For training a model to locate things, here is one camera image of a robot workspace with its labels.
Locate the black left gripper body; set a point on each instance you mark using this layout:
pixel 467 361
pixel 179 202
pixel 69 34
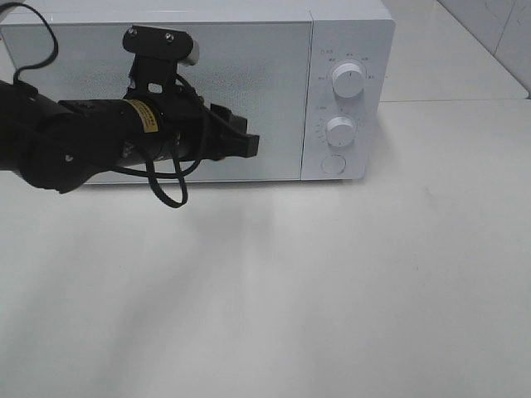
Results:
pixel 180 124

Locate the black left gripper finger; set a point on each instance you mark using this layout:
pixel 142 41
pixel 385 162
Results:
pixel 234 122
pixel 240 145

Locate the white microwave door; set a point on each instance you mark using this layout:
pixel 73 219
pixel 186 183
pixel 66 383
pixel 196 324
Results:
pixel 257 71

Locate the round white door button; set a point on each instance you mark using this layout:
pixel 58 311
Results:
pixel 333 165

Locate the white timer knob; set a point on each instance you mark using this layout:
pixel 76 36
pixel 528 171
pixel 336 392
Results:
pixel 340 131

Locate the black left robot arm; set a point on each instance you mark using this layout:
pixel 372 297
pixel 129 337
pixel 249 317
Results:
pixel 61 145

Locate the white microwave oven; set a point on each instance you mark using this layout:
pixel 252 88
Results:
pixel 340 31

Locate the upper white power knob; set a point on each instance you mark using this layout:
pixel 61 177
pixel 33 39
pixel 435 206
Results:
pixel 348 79

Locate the left silver black wrist camera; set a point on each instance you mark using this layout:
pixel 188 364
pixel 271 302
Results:
pixel 161 44

